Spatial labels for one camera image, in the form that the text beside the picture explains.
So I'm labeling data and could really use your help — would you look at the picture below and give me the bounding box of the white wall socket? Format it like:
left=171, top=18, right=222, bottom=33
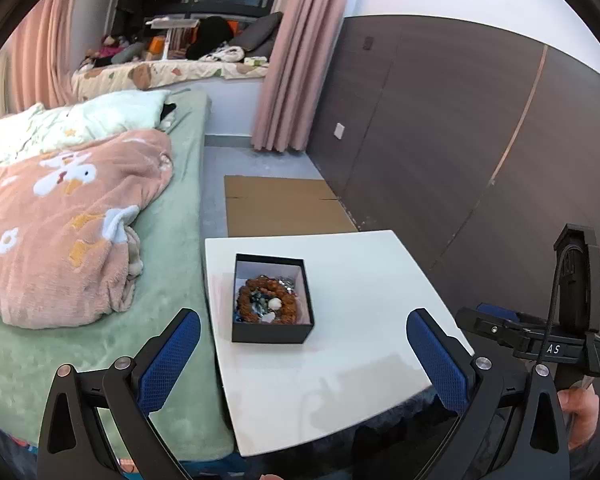
left=334, top=122, right=344, bottom=140

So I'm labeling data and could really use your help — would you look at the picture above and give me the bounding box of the pink duck print blanket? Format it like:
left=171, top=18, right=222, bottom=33
left=0, top=129, right=173, bottom=330

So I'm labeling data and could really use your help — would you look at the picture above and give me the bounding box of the pink curtain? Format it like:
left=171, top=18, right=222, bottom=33
left=251, top=0, right=348, bottom=152
left=7, top=0, right=76, bottom=113

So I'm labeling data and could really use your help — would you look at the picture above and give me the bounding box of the pink curtain left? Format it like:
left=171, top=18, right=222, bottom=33
left=7, top=0, right=76, bottom=113

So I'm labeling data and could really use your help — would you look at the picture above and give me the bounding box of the black jewelry box white inside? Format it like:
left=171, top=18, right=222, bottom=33
left=232, top=254, right=315, bottom=344

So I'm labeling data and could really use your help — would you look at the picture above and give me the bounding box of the small white folding table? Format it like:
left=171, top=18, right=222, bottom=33
left=145, top=16, right=199, bottom=61

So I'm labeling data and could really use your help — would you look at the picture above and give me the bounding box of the light green pillow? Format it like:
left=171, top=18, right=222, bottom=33
left=0, top=90, right=170, bottom=165

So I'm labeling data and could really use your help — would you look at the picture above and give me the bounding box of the brown rudraksha bead bracelet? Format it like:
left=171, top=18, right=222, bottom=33
left=237, top=275, right=299, bottom=324

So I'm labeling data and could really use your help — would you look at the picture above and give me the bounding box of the flattened brown cardboard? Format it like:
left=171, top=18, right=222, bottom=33
left=224, top=176, right=358, bottom=237

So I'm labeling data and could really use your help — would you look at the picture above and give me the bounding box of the pink curtain right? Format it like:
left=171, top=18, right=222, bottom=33
left=251, top=0, right=348, bottom=152

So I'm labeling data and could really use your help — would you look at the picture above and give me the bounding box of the floral window seat cushion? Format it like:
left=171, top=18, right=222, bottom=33
left=71, top=60, right=268, bottom=102

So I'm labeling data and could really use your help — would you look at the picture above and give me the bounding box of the person's right hand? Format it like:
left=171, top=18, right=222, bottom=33
left=557, top=385, right=600, bottom=451

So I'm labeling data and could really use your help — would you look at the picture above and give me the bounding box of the green bed with sheet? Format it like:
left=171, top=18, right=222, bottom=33
left=0, top=86, right=236, bottom=463

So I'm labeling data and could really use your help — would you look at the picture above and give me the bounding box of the silver chain necklace robot pendant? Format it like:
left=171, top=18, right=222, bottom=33
left=277, top=276, right=298, bottom=296

